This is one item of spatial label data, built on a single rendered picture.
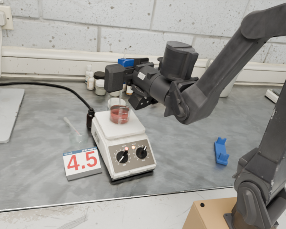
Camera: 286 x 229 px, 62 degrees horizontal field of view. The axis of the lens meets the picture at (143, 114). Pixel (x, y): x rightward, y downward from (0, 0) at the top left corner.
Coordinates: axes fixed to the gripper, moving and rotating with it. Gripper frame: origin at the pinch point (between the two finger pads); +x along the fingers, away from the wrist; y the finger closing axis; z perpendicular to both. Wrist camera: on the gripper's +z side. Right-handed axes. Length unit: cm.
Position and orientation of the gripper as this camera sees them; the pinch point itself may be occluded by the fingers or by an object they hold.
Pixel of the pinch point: (127, 65)
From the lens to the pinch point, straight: 61.2
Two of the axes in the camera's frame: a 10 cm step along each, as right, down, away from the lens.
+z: -1.5, 8.2, 5.4
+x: -6.3, -5.1, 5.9
